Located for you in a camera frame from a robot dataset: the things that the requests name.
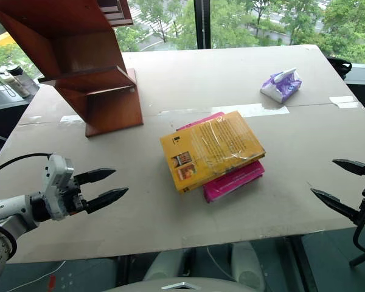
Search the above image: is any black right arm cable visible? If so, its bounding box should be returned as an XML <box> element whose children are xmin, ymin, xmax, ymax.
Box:
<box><xmin>352</xmin><ymin>199</ymin><xmax>365</xmax><ymax>255</ymax></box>

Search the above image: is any pink book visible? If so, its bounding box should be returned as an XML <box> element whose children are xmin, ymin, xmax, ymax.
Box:
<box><xmin>176</xmin><ymin>111</ymin><xmax>266</xmax><ymax>204</ymax></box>

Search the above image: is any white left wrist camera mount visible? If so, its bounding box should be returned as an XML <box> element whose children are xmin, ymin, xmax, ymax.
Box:
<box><xmin>41</xmin><ymin>154</ymin><xmax>75</xmax><ymax>221</ymax></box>

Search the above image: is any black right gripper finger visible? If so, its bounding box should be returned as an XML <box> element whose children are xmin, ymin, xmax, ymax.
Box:
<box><xmin>310</xmin><ymin>187</ymin><xmax>362</xmax><ymax>226</ymax></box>
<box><xmin>332</xmin><ymin>159</ymin><xmax>365</xmax><ymax>177</ymax></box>

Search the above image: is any brown wooden bookshelf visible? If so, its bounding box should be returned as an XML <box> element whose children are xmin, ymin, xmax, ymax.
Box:
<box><xmin>0</xmin><ymin>0</ymin><xmax>144</xmax><ymax>138</ymax></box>

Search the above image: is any black window frame post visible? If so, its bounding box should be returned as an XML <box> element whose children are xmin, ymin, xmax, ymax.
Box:
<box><xmin>193</xmin><ymin>0</ymin><xmax>212</xmax><ymax>49</ymax></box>

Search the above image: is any yellow hardcover book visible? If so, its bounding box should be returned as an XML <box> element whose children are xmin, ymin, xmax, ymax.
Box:
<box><xmin>159</xmin><ymin>110</ymin><xmax>266</xmax><ymax>195</ymax></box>

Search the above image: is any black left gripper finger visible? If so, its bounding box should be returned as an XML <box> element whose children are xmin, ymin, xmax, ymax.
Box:
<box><xmin>85</xmin><ymin>187</ymin><xmax>130</xmax><ymax>215</ymax></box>
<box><xmin>74</xmin><ymin>168</ymin><xmax>117</xmax><ymax>187</ymax></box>

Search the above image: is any purple tissue pack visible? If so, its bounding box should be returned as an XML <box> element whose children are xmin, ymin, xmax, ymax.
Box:
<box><xmin>260</xmin><ymin>67</ymin><xmax>302</xmax><ymax>105</ymax></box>

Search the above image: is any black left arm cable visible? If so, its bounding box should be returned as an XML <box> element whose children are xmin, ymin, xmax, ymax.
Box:
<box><xmin>0</xmin><ymin>153</ymin><xmax>53</xmax><ymax>180</ymax></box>

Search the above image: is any white floor cable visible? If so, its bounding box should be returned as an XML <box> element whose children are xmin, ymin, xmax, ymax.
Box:
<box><xmin>2</xmin><ymin>260</ymin><xmax>67</xmax><ymax>282</ymax></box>

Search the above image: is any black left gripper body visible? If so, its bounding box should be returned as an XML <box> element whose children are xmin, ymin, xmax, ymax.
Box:
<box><xmin>60</xmin><ymin>178</ymin><xmax>88</xmax><ymax>217</ymax></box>

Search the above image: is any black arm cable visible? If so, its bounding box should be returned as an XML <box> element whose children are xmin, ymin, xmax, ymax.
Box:
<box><xmin>352</xmin><ymin>199</ymin><xmax>365</xmax><ymax>255</ymax></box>
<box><xmin>0</xmin><ymin>153</ymin><xmax>53</xmax><ymax>180</ymax></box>

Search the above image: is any silver robot body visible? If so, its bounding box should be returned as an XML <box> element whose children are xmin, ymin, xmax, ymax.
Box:
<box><xmin>103</xmin><ymin>242</ymin><xmax>267</xmax><ymax>292</ymax></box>

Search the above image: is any clear water bottle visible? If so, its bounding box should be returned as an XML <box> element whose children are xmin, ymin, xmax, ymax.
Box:
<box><xmin>0</xmin><ymin>64</ymin><xmax>40</xmax><ymax>99</ymax></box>

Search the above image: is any black bag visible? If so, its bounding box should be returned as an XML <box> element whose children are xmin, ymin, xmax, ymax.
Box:
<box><xmin>326</xmin><ymin>56</ymin><xmax>353</xmax><ymax>81</ymax></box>

